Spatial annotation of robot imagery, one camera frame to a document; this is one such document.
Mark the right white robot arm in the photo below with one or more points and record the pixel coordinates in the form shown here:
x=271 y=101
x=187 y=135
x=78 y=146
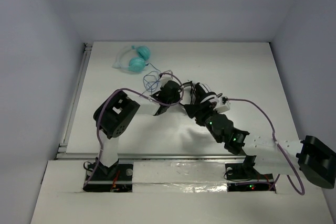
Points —
x=309 y=157

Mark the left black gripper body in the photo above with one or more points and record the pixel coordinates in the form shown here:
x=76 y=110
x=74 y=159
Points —
x=176 y=87

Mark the aluminium frame rail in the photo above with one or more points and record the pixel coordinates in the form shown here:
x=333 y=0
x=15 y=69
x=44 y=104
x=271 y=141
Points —
x=62 y=147

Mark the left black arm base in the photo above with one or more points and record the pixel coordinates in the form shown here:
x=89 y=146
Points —
x=114 y=179

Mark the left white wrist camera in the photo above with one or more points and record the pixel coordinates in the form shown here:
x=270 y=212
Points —
x=165 y=76

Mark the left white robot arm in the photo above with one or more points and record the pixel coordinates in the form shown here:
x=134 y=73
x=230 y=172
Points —
x=116 y=113

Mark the white black headphones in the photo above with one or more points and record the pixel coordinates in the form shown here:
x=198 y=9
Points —
x=200 y=93

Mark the teal cat ear headphones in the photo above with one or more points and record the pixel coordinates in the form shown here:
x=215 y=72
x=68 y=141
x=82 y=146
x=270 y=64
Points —
x=136 y=64

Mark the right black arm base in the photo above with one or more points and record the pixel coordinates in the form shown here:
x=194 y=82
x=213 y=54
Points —
x=242 y=177

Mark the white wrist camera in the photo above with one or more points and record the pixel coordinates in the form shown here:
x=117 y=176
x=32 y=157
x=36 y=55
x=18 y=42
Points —
x=222 y=105
x=165 y=76

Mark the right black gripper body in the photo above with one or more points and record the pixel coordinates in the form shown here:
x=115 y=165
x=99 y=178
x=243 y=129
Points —
x=206 y=119

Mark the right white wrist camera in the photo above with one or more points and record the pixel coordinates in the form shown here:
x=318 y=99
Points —
x=222 y=105

